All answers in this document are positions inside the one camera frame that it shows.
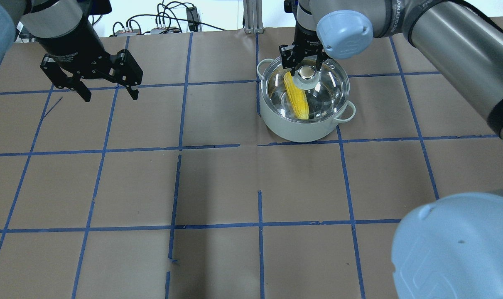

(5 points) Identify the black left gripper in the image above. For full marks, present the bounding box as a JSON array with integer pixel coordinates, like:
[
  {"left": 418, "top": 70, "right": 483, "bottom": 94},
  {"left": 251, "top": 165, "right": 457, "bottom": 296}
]
[{"left": 40, "top": 19, "right": 143, "bottom": 102}]

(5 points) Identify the glass pot lid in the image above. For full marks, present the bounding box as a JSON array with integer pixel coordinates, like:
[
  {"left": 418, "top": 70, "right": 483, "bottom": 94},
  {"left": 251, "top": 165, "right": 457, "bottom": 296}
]
[{"left": 256, "top": 56, "right": 356, "bottom": 124}]

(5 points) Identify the background cables bundle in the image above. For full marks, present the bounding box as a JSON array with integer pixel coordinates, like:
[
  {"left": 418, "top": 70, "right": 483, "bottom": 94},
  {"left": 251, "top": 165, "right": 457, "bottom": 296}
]
[{"left": 112, "top": 0, "right": 227, "bottom": 38}]

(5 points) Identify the yellow corn cob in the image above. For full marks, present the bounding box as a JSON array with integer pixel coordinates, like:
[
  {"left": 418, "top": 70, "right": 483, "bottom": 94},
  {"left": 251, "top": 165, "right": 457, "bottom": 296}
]
[{"left": 283, "top": 71, "right": 310, "bottom": 120}]

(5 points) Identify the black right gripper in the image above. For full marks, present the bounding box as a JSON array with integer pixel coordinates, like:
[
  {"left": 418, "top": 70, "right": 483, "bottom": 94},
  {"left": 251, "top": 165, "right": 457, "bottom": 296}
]
[{"left": 279, "top": 25, "right": 329, "bottom": 76}]

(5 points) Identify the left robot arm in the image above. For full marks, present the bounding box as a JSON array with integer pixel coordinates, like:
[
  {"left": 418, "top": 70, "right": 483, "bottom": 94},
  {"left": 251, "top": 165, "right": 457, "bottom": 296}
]
[{"left": 0, "top": 0, "right": 143, "bottom": 102}]

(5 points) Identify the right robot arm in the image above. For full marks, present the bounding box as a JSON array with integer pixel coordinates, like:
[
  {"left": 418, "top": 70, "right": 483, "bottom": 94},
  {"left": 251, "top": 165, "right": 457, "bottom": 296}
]
[{"left": 279, "top": 0, "right": 503, "bottom": 299}]

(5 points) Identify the aluminium frame post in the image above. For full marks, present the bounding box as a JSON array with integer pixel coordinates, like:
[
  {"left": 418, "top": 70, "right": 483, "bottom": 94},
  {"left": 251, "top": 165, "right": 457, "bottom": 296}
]
[{"left": 243, "top": 0, "right": 264, "bottom": 34}]

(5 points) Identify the pale green metal pot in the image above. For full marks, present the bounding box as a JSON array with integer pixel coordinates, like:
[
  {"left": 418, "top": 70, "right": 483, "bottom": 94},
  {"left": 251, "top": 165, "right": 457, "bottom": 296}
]
[{"left": 256, "top": 56, "right": 356, "bottom": 143}]

